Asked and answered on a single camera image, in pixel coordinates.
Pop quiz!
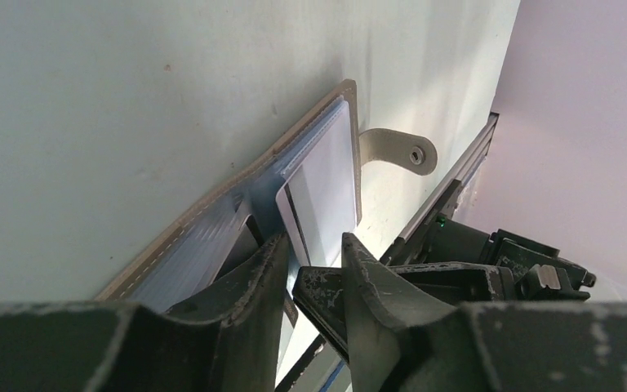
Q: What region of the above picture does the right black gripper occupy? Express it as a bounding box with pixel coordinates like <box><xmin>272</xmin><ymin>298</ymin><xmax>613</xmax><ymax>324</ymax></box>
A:
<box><xmin>384</xmin><ymin>213</ymin><xmax>598</xmax><ymax>304</ymax></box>

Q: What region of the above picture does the grey card holder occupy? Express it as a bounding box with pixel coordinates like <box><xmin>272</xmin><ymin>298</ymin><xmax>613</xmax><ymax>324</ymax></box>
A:
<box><xmin>94</xmin><ymin>79</ymin><xmax>439</xmax><ymax>315</ymax></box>

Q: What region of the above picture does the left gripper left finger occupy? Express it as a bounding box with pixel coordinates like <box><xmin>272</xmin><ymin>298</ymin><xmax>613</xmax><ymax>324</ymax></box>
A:
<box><xmin>0</xmin><ymin>234</ymin><xmax>290</xmax><ymax>391</ymax></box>

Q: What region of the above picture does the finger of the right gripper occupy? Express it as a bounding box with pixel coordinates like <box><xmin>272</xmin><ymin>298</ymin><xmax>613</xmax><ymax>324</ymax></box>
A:
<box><xmin>293</xmin><ymin>266</ymin><xmax>352</xmax><ymax>363</ymax></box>

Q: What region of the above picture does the aluminium frame rail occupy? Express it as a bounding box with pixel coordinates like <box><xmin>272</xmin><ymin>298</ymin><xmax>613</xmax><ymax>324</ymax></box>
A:
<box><xmin>398</xmin><ymin>112</ymin><xmax>500</xmax><ymax>240</ymax></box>

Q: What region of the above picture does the white credit card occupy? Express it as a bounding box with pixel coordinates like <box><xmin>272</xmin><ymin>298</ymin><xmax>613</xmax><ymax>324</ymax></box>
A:
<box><xmin>275</xmin><ymin>107</ymin><xmax>357</xmax><ymax>267</ymax></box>

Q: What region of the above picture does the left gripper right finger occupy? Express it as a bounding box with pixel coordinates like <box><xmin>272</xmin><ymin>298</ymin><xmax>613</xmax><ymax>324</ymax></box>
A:
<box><xmin>341</xmin><ymin>233</ymin><xmax>627</xmax><ymax>391</ymax></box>

